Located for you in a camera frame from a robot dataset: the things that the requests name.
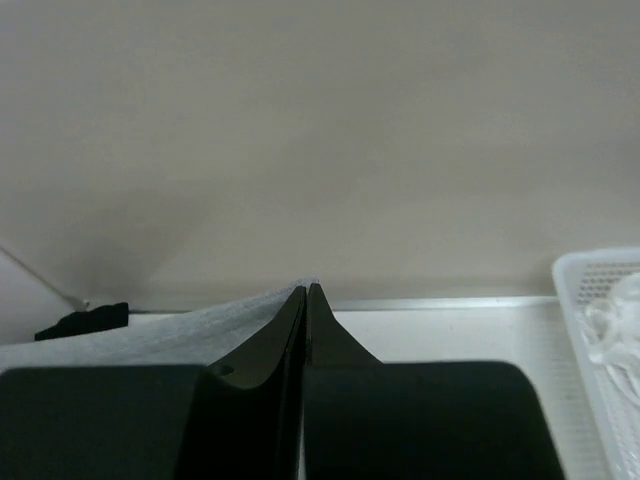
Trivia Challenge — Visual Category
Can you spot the folded black tank top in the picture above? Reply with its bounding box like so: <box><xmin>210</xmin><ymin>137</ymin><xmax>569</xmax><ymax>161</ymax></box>
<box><xmin>34</xmin><ymin>302</ymin><xmax>129</xmax><ymax>341</ymax></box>

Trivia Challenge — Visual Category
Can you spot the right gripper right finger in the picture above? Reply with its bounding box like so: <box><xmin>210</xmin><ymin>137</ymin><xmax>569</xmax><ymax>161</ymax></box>
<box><xmin>303</xmin><ymin>284</ymin><xmax>564</xmax><ymax>479</ymax></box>

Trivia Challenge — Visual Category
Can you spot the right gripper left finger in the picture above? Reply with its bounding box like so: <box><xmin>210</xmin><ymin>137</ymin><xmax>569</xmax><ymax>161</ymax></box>
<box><xmin>1</xmin><ymin>287</ymin><xmax>305</xmax><ymax>479</ymax></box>

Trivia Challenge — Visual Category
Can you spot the crumpled white tank top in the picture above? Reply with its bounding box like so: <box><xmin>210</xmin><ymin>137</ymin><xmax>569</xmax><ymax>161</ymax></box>
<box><xmin>582</xmin><ymin>273</ymin><xmax>639</xmax><ymax>383</ymax></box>

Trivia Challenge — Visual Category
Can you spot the grey tank top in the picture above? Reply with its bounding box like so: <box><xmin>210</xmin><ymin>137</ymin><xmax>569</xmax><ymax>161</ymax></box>
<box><xmin>1</xmin><ymin>277</ymin><xmax>318</xmax><ymax>372</ymax></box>

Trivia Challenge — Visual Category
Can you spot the white plastic basket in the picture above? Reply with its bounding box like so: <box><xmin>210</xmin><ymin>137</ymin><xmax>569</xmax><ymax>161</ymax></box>
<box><xmin>552</xmin><ymin>247</ymin><xmax>639</xmax><ymax>479</ymax></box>

